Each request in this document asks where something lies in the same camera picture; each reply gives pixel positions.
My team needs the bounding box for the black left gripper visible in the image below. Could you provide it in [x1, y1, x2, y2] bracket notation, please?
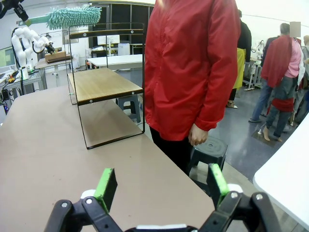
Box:
[0, 0, 32, 27]

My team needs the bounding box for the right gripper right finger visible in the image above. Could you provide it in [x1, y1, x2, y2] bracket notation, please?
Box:
[199, 163, 283, 232]

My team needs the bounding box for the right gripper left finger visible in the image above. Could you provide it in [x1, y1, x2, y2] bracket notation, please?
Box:
[43, 168, 126, 232]

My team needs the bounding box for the teal chenille duster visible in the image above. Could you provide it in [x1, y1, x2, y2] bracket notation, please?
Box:
[18, 4, 102, 31]

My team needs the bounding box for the person's left forearm red sleeve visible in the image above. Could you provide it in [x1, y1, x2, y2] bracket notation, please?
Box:
[194, 72, 239, 132]

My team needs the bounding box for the person's left hand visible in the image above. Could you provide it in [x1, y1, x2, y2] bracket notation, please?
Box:
[187, 123, 209, 146]

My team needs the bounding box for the dark green plastic stool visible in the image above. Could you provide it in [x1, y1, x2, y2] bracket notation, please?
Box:
[188, 136, 229, 191]

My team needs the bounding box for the brown background table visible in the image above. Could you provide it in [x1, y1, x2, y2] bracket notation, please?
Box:
[34, 58, 79, 87]

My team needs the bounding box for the wooden box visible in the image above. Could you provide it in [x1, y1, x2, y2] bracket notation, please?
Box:
[44, 50, 73, 64]

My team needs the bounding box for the large white rounded table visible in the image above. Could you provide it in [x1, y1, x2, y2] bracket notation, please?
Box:
[252, 125, 309, 224]

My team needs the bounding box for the person in blue jeans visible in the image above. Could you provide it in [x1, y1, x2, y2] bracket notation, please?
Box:
[248, 36, 275, 123]

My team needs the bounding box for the grey plastic stool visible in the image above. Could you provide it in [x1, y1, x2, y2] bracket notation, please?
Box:
[115, 94, 142, 124]

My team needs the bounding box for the white background table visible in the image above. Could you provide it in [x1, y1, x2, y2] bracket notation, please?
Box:
[86, 54, 143, 71]

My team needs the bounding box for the person in yellow apron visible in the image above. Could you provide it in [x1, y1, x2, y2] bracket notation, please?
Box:
[226, 9, 253, 109]

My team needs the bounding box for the person in red jacket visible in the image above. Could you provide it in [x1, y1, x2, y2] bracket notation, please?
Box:
[144, 0, 242, 177]

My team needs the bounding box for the person with red cape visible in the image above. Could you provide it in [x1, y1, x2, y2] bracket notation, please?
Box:
[260, 23, 305, 143]

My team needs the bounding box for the person in grey clothes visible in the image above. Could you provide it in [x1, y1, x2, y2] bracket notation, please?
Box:
[293, 35, 309, 126]

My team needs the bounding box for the aluminium profile base frame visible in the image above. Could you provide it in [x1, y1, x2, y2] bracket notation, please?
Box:
[7, 69, 48, 96]

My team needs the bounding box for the wooden shelf black metal frame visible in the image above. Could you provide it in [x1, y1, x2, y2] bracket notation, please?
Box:
[65, 23, 146, 150]

